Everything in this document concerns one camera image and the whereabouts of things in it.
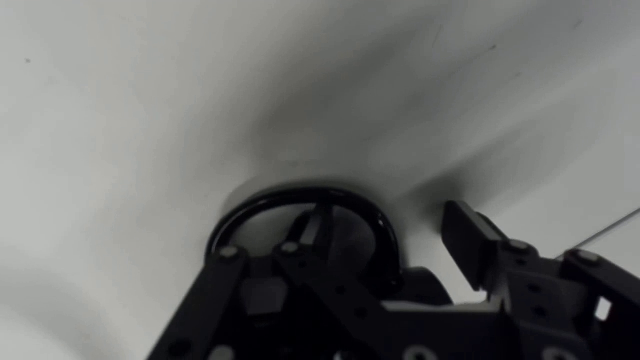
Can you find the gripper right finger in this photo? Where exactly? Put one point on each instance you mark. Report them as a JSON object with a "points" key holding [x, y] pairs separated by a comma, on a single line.
{"points": [[530, 290]]}

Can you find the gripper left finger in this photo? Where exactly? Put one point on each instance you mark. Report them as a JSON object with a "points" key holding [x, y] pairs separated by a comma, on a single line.
{"points": [[220, 295]]}

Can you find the cup with black rim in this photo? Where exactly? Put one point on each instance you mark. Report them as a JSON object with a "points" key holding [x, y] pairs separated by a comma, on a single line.
{"points": [[310, 194]]}

